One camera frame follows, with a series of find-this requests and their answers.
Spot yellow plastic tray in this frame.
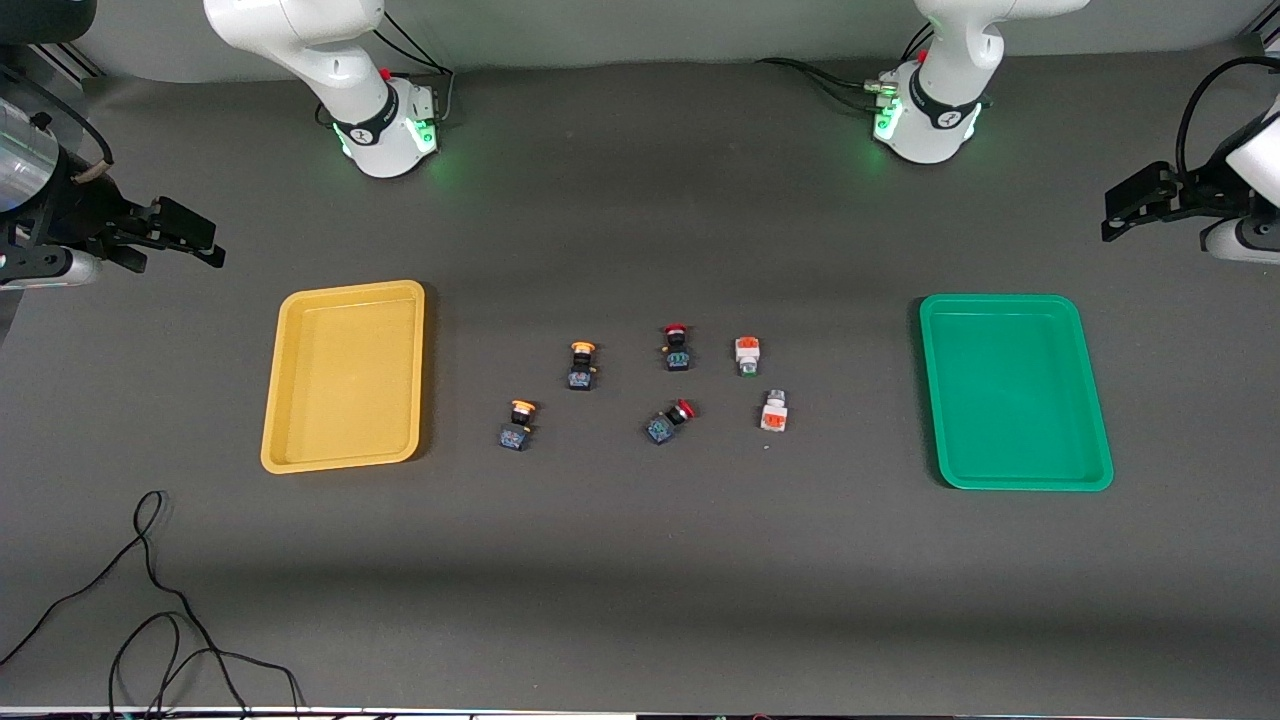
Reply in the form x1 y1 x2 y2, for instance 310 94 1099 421
260 280 427 474

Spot green plastic tray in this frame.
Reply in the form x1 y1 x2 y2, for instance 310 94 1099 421
919 293 1115 492

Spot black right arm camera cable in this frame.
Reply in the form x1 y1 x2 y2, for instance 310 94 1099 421
0 64 114 187

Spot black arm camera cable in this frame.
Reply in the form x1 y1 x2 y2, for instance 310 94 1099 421
1176 54 1280 183
0 64 114 187

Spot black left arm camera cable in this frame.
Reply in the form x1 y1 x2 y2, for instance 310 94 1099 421
1176 54 1280 183

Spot aluminium frame rail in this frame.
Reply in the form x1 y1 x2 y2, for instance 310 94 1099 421
0 40 107 83

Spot black right arm base cables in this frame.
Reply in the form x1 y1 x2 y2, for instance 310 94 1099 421
316 5 457 129

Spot black arm base cables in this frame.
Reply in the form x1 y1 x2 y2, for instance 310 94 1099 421
316 5 457 129
755 20 936 113

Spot thin black loose cable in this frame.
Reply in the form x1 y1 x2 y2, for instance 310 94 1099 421
0 490 306 719

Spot black left arm base cables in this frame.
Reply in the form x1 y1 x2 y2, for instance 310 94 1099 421
755 20 936 113

